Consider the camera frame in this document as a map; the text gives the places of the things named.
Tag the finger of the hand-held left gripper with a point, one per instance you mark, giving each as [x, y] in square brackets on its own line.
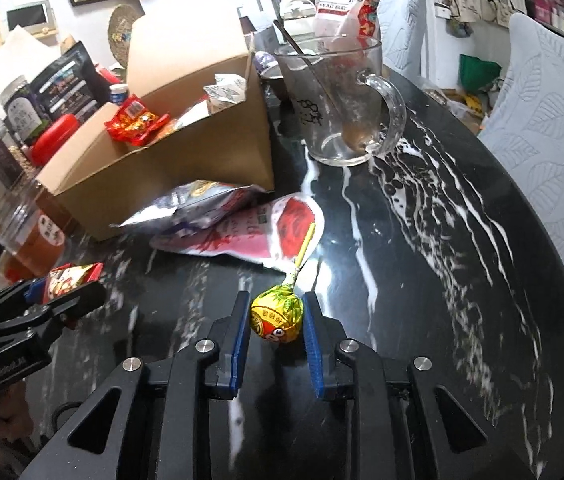
[82, 302]
[34, 290]

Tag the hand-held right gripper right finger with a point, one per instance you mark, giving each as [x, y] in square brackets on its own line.
[312, 345]

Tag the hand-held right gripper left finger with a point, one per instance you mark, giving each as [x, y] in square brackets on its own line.
[239, 340]

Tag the red gold candy packet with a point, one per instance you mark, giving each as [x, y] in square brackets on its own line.
[69, 280]
[134, 122]

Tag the yellow lollipop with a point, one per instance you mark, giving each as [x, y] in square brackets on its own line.
[274, 317]

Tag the white red rose packet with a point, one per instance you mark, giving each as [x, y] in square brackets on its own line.
[272, 240]

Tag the silver purple snack packet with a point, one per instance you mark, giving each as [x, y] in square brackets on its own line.
[197, 205]

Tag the cardboard box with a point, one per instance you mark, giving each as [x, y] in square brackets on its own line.
[202, 150]

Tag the white grey snack packet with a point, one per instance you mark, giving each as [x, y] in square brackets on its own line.
[224, 90]

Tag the wide clear-lid jar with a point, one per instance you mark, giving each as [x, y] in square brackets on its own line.
[37, 245]

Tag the clear jar dark contents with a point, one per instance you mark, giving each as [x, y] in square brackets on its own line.
[4, 160]

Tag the red plastic container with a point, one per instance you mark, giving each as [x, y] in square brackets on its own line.
[57, 137]

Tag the black stand-up pouch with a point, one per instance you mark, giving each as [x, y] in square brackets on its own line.
[67, 85]

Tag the metal spoon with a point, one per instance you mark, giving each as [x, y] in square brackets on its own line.
[356, 135]

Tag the red plastic bag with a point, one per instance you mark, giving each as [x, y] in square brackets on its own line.
[107, 74]

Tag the clear glass mug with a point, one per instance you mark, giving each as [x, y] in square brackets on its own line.
[302, 100]

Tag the white foam board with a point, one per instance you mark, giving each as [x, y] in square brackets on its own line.
[22, 45]

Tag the round woven tray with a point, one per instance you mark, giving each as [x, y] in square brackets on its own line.
[122, 30]

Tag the green bag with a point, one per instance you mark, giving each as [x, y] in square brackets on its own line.
[479, 72]

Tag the cream water bottle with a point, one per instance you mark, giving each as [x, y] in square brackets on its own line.
[294, 7]

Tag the row of cosmetic bottles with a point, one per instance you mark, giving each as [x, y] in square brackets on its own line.
[554, 12]

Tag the cream wall intercom panel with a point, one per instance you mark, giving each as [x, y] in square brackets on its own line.
[27, 17]

